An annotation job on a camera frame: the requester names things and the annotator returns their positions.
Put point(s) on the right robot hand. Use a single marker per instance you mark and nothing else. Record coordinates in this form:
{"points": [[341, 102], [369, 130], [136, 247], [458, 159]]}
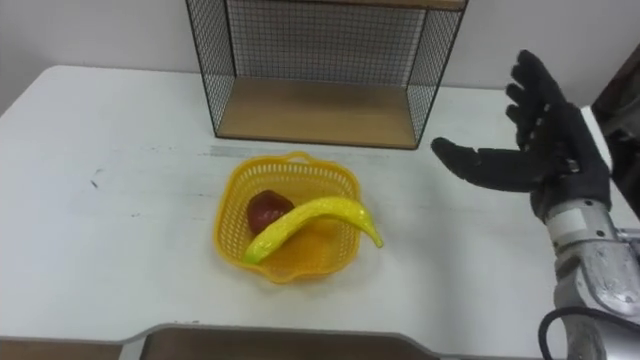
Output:
{"points": [[555, 150]]}

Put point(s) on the yellow banana soft toy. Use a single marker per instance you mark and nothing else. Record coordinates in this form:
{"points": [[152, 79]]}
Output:
{"points": [[320, 210]]}

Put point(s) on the red apple soft toy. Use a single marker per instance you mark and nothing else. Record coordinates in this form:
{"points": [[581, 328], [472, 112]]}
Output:
{"points": [[265, 212]]}

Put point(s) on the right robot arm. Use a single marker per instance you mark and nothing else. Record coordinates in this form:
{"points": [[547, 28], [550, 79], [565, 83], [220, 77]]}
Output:
{"points": [[595, 265]]}

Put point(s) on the yellow plastic basket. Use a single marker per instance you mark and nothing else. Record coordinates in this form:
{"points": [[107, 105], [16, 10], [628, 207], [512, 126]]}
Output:
{"points": [[320, 250]]}

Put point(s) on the white desk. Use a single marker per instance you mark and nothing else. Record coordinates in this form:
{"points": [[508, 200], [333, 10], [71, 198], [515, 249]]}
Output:
{"points": [[100, 270]]}

